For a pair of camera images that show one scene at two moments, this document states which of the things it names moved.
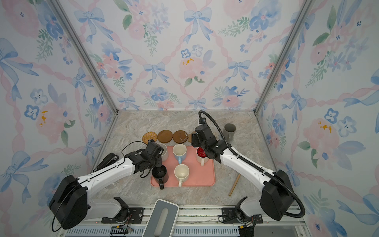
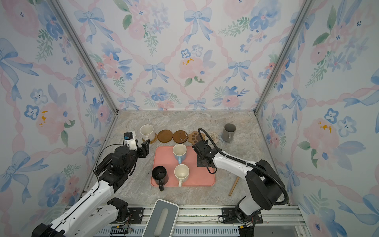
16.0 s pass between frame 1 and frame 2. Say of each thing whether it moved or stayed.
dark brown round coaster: stayed
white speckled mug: moved
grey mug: stayed
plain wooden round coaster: stayed
